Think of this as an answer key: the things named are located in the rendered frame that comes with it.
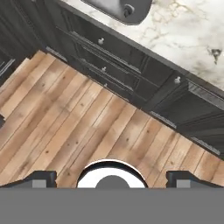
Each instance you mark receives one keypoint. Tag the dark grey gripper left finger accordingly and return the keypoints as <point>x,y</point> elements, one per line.
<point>43,178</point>

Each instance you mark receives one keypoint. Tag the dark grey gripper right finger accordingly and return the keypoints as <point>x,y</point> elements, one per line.
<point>178,178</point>

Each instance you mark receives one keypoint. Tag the black dishwasher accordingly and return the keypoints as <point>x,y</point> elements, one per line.
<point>201,116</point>

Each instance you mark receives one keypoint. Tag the white and black round thing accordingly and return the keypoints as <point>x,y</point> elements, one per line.
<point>87,180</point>

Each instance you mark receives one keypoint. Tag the narrow black cupboard door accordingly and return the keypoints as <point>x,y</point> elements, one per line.
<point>166,87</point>

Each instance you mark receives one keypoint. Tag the silver cupboard knob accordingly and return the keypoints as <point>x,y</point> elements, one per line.
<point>177,79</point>

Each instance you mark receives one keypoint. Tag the silver drawer knob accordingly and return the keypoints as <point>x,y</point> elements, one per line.
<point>101,41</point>
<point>103,69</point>
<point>105,85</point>

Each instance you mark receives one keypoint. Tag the large black drawer front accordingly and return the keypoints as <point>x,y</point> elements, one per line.
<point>116,46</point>

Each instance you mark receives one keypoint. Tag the black cupboard run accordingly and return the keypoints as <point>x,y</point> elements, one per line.
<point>26,29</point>

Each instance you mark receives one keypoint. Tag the dark grey sink tap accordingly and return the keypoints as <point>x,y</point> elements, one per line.
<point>128,10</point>

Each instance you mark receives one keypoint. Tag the dark grey sink basin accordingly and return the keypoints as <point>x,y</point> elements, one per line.
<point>116,8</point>

